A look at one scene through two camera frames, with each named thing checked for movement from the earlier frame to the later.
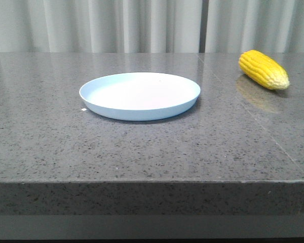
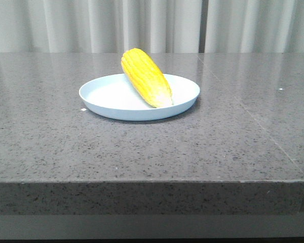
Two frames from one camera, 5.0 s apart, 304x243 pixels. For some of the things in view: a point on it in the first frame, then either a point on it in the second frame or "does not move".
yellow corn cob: (263, 69) to (145, 74)
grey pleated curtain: (151, 26) does not move
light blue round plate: (139, 96) does not move
